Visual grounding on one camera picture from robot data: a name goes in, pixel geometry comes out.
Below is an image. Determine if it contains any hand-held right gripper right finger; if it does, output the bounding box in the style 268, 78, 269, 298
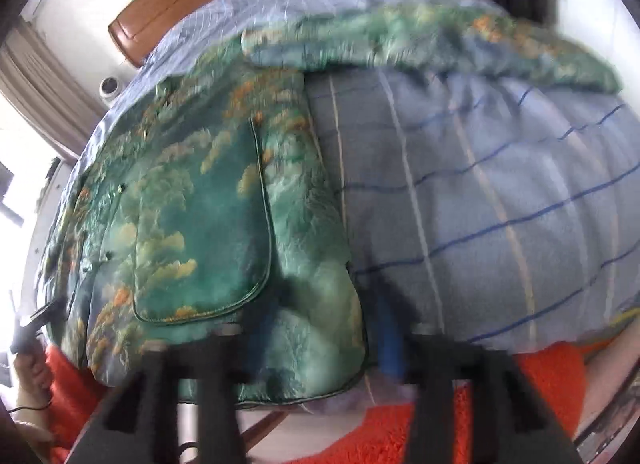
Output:
375, 293, 587, 464

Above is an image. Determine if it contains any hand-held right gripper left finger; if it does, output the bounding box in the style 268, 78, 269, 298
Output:
65, 328, 252, 464

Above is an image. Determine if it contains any person's left hand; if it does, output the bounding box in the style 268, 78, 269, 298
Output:
12, 346, 54, 407

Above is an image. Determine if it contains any blue plaid bed sheet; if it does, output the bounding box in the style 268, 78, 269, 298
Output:
65, 0, 640, 360

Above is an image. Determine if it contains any beige curtain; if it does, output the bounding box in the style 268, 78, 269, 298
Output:
0, 26, 96, 160

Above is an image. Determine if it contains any white round fan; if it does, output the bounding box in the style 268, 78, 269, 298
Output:
97, 76, 126, 105

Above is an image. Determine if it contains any wooden headboard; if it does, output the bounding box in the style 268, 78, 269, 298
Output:
107, 0, 321, 67

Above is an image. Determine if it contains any black cable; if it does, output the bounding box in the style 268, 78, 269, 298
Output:
7, 401, 53, 415

